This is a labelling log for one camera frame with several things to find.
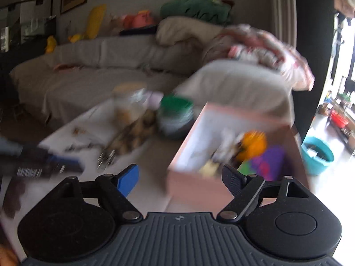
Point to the small yellow plush toy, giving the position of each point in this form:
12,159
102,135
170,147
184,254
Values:
76,38
50,44

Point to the cream pillow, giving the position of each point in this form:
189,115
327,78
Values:
183,30

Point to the red plastic basin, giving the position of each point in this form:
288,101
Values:
339,120

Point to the leopard print fur tail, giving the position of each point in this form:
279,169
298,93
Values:
136,135

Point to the teal plastic basin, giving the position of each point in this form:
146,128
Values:
307,158

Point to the pink floral blanket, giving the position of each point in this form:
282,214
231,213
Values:
277,50

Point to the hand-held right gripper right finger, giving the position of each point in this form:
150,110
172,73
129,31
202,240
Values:
234,183

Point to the pink cardboard box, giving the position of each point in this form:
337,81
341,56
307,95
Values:
194,185

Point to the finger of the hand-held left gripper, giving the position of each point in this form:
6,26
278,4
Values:
66,163

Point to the large yellow plush toy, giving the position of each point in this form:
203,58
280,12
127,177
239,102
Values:
95,19

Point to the clear jar with beige lid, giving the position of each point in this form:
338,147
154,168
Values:
124,108

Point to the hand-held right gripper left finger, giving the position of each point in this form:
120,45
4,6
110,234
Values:
127,181

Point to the dark wall shelf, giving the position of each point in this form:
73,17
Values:
41,25

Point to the purple and pink plush slipper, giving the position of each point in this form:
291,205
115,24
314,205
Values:
266,163

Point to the lilac cloth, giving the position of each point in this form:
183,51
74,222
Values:
154,98

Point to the green pillow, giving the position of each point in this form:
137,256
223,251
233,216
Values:
177,9

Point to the light curtain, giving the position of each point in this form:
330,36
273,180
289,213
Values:
283,5

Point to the beige covered sofa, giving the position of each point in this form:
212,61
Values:
83,83

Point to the jar with green lid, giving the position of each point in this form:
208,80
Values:
174,108

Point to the yellow fabric flower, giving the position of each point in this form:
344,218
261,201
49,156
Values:
253,144

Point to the dark blue tray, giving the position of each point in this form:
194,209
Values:
138,31

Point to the orange plush toy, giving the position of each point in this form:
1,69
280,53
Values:
138,19

